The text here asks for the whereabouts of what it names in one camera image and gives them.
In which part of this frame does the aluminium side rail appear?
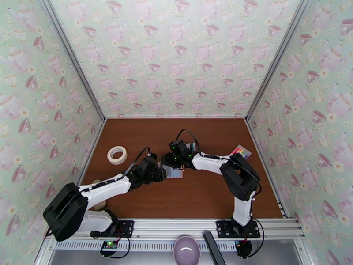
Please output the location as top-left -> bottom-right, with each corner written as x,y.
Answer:
246,119 -> 288,219
77,119 -> 107,185

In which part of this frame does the beige oblong object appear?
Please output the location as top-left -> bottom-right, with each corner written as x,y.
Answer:
92,179 -> 107,211

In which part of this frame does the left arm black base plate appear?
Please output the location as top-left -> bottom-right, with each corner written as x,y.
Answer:
90,220 -> 135,238

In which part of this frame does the aluminium corner post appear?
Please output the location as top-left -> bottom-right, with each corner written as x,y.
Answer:
245,0 -> 315,123
37,0 -> 107,122

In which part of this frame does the left base black cable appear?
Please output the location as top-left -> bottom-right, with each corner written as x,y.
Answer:
99,235 -> 132,259

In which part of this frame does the aluminium back rail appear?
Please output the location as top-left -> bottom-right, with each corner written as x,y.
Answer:
104,115 -> 248,120

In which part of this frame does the pink card holder wallet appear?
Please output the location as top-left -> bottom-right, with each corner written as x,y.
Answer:
165,165 -> 184,180

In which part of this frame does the purple bowl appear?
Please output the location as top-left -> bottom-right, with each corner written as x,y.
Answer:
173,235 -> 201,265

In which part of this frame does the right base black cable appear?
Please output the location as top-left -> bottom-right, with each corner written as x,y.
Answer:
247,218 -> 266,259

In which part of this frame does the colourful sticky notes pack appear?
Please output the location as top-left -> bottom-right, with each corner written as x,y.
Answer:
231,144 -> 252,163

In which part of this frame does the base black cable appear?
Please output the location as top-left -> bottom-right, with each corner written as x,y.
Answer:
99,235 -> 132,259
247,218 -> 266,259

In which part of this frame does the beige masking tape roll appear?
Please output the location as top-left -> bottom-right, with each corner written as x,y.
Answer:
107,145 -> 128,165

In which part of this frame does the small circuit board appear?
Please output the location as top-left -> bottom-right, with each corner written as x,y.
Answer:
100,240 -> 120,251

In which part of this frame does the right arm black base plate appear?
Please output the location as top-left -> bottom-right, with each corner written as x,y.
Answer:
216,219 -> 261,239

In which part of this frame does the aluminium front frame rail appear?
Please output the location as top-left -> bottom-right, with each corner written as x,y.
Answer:
45,217 -> 307,241

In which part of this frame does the black flat bar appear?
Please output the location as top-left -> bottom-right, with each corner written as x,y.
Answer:
203,230 -> 227,265

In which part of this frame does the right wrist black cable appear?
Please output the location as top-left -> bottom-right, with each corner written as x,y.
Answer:
175,129 -> 201,156

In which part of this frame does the perforated white cable duct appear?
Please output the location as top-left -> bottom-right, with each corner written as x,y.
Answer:
53,240 -> 238,252

